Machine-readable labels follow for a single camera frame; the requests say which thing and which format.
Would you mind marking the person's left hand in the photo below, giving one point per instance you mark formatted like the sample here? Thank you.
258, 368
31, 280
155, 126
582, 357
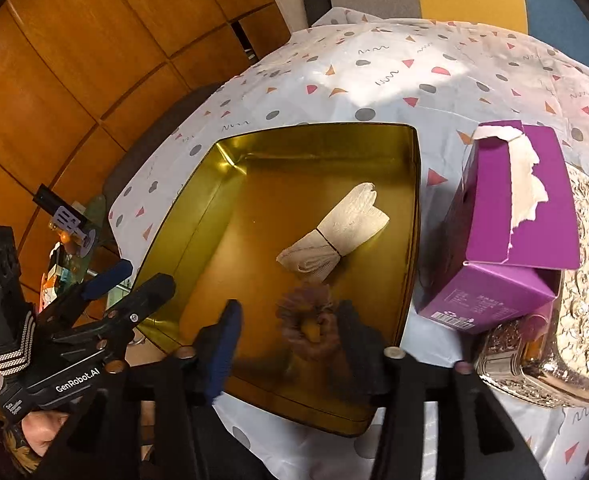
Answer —
40, 429

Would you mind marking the beige towel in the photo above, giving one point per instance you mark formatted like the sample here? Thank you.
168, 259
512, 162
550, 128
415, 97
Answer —
350, 224

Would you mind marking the gold metal tray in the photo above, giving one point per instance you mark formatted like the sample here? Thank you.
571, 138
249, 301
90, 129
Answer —
294, 223

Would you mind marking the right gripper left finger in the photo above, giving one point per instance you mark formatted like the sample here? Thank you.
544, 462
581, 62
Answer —
216, 346

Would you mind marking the brown satin scrunchie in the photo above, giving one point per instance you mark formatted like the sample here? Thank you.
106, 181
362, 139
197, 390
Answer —
309, 323

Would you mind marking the ornate gold tissue box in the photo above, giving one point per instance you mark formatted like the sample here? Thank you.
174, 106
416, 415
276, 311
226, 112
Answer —
552, 370

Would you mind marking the purple cardboard box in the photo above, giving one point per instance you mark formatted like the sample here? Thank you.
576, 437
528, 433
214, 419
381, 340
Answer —
509, 232

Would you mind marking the patterned white tablecloth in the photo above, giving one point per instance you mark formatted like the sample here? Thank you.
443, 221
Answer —
441, 78

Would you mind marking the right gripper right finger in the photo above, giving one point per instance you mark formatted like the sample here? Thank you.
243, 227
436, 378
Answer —
363, 347

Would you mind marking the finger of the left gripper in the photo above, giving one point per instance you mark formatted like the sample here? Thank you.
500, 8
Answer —
64, 311
116, 329

